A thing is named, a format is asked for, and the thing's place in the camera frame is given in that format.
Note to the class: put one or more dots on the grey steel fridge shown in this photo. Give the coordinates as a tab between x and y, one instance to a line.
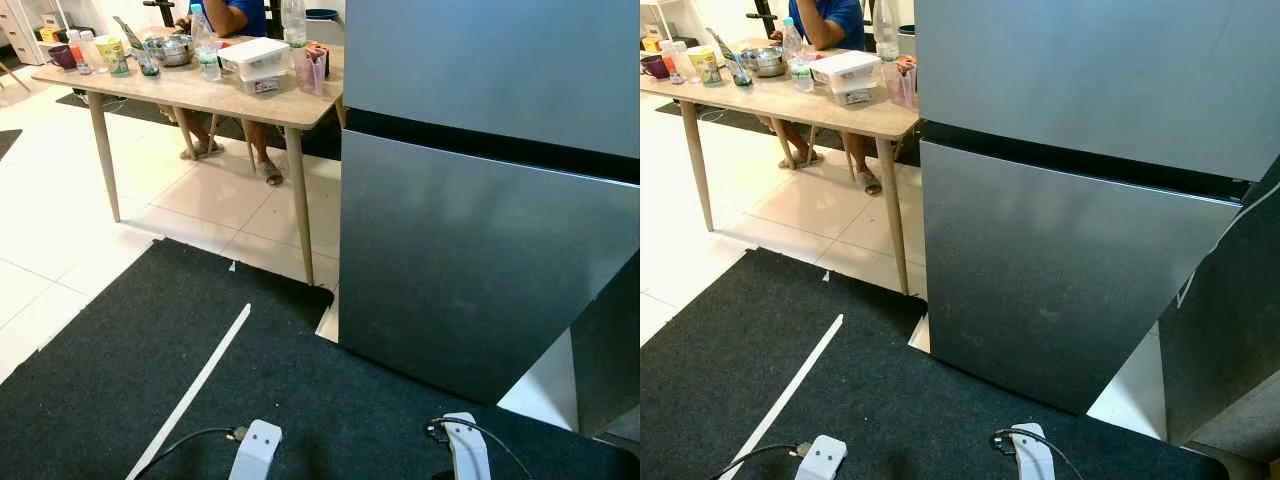
1060	260
480	250

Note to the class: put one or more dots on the dark grey counter cabinet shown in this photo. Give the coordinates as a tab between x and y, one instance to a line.
610	340
1225	340

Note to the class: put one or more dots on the purple mug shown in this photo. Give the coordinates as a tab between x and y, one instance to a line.
655	67
62	57

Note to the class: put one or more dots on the small bottle orange label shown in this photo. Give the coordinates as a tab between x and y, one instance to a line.
76	50
668	60

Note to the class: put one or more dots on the small pale bottle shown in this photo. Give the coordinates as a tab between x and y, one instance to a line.
683	62
91	50

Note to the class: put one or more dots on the yellow green noodle cup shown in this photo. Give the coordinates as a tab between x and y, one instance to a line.
707	65
113	55

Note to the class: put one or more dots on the green glass cup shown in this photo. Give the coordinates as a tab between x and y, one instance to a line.
150	67
742	75

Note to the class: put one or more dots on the white tape strip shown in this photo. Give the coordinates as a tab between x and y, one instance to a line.
790	390
200	380

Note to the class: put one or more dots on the light wooden table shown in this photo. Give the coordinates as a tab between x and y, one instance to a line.
800	100
200	95

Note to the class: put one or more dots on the steel pot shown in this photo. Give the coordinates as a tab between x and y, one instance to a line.
172	50
768	62

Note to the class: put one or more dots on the white shelf unit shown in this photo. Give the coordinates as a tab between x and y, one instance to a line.
660	15
25	20

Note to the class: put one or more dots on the small clear water bottle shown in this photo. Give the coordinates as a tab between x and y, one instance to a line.
800	60
206	45

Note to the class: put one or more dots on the seated person blue shirt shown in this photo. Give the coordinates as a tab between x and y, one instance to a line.
825	20
235	15

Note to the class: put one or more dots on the large clear water bottle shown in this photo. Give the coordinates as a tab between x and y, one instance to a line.
293	22
885	30

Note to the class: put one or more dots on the dark blue bin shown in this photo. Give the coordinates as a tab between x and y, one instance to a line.
322	14
908	30

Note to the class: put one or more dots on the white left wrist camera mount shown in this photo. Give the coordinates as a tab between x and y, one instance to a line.
822	458
255	450

